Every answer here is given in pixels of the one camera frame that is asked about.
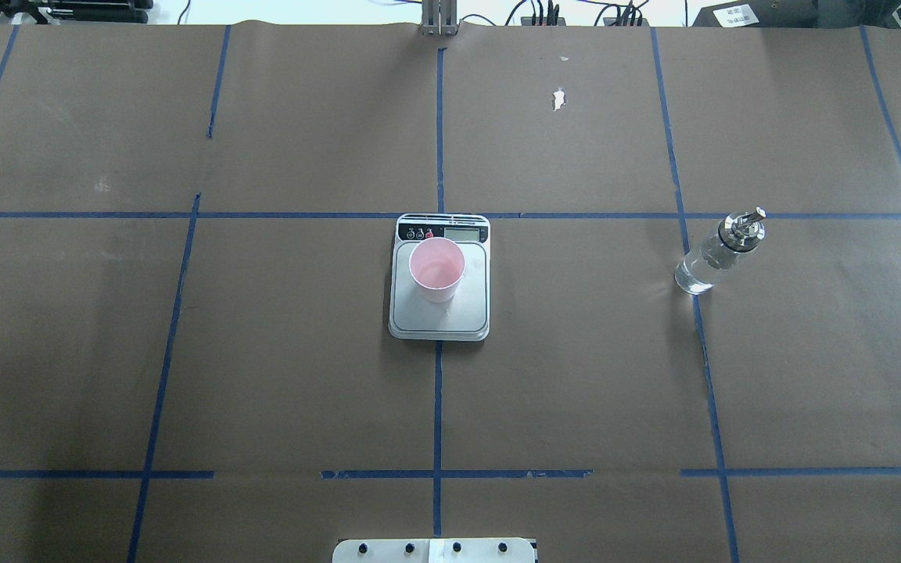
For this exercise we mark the aluminium frame post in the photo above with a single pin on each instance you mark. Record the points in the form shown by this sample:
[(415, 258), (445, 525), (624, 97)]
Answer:
[(439, 18)]

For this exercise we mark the brown paper table cover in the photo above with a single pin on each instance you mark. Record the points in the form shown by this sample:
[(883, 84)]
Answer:
[(196, 231)]

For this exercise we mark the pink plastic cup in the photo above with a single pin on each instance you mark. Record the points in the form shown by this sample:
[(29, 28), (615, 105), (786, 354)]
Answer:
[(437, 266)]

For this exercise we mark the silver digital kitchen scale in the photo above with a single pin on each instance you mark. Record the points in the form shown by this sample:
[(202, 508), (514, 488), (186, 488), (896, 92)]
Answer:
[(466, 317)]

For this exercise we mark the black box with white label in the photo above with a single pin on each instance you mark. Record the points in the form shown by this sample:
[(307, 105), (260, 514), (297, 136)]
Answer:
[(764, 14)]

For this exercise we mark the clear glass sauce bottle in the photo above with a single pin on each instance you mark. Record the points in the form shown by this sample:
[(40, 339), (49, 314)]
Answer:
[(733, 238)]

